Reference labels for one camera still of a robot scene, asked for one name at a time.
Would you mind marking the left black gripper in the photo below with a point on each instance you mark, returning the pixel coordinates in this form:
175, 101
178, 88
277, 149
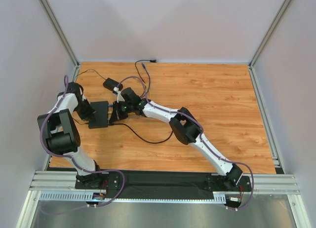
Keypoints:
87, 112

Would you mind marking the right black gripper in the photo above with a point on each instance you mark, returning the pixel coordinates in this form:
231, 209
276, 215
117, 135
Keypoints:
117, 109

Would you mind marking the black network switch box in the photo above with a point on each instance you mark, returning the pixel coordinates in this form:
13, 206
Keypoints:
100, 119

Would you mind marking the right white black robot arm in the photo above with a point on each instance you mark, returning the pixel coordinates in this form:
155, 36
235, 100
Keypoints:
184, 126

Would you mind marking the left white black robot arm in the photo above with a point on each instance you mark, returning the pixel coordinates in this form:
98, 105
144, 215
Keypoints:
60, 137

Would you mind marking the black power adapter brick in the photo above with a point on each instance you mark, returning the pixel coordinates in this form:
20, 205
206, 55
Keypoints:
110, 84

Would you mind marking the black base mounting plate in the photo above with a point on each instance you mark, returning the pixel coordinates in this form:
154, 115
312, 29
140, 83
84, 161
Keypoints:
206, 181

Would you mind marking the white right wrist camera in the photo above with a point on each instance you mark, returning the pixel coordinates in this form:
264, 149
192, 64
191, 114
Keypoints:
117, 92

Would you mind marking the grey slotted cable duct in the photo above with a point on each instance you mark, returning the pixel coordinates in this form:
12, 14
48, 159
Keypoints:
88, 196

